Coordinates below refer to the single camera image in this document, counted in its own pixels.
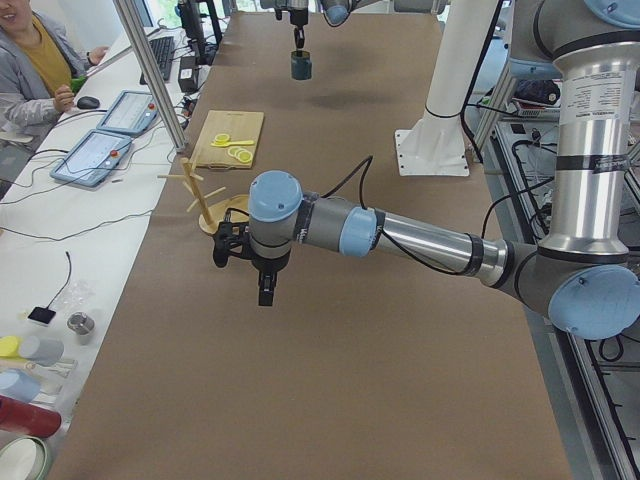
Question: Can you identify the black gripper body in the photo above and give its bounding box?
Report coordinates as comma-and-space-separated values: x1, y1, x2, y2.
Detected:
288, 7, 307, 29
251, 254, 289, 288

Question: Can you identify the dark blue mug yellow inside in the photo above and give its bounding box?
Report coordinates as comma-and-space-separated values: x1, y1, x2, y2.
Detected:
290, 50, 312, 81

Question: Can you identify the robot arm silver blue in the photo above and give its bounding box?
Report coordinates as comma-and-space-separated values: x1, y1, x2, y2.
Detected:
260, 0, 371, 54
245, 1, 639, 340

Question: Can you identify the wooden cup storage rack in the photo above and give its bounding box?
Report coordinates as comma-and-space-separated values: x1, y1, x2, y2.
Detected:
157, 157, 251, 235

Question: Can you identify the small steel cup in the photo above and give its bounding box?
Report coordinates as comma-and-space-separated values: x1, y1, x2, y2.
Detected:
67, 312, 95, 345

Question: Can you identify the grey cup lying down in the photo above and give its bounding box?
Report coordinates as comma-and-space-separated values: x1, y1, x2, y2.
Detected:
18, 336, 64, 367

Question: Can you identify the yellow cup lying down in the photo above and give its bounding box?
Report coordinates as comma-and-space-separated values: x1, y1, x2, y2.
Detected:
0, 336, 22, 359

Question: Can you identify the black monitor stand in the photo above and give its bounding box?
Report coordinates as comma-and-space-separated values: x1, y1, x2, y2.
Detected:
177, 0, 222, 66

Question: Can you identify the black power adapter box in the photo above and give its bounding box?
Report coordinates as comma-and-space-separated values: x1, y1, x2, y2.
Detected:
178, 56, 199, 94

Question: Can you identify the yellow toy knife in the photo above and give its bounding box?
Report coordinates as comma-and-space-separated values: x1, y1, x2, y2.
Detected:
210, 140, 255, 148

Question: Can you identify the wooden cutting board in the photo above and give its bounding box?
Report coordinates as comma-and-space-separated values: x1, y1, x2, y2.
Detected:
191, 110, 265, 169

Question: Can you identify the yellow lemon slice toy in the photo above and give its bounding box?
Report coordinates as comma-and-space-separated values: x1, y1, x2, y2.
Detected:
212, 133, 231, 146

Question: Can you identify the black keyboard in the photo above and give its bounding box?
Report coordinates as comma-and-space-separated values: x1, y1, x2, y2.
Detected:
150, 36, 174, 82

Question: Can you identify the far teach pendant tablet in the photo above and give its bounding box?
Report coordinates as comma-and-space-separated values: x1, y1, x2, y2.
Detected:
96, 90, 157, 137

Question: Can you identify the teach pendant tablet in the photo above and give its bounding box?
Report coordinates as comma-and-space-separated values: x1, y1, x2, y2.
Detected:
96, 90, 157, 137
50, 129, 132, 188

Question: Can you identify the near teach pendant tablet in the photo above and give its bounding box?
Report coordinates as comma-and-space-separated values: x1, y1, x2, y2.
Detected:
50, 129, 132, 188

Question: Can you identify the small black square pad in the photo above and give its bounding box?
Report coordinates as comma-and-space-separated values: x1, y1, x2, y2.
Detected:
27, 306, 56, 325

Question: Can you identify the black computer mouse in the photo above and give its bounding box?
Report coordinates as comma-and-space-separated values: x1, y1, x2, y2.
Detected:
76, 96, 101, 110

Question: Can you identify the person in grey jacket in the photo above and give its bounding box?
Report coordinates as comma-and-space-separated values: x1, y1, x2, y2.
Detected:
1, 1, 108, 151

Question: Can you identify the red thermos bottle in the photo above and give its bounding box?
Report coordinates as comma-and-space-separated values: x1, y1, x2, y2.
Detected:
1, 396, 62, 438

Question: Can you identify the white green bowl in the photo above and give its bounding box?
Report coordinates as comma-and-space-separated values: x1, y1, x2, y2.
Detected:
0, 436, 51, 480

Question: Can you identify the aluminium frame post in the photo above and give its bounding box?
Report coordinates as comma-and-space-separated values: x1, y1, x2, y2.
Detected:
113, 0, 187, 153

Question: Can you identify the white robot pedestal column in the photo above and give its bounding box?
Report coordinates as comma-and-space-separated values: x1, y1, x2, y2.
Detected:
395, 0, 501, 177

